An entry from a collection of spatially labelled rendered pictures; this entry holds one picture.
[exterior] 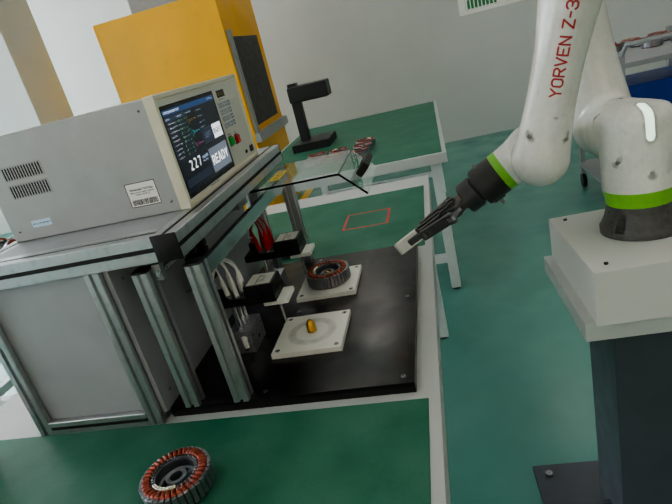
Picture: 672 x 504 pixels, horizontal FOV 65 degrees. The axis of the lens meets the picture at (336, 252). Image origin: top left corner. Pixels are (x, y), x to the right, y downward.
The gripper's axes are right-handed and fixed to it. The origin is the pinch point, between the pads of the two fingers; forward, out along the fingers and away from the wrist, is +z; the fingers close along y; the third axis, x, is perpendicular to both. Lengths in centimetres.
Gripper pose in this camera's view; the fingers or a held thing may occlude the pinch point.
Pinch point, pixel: (409, 241)
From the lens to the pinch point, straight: 129.0
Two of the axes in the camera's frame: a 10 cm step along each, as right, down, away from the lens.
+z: -7.2, 5.8, 3.8
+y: 1.6, -4.0, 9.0
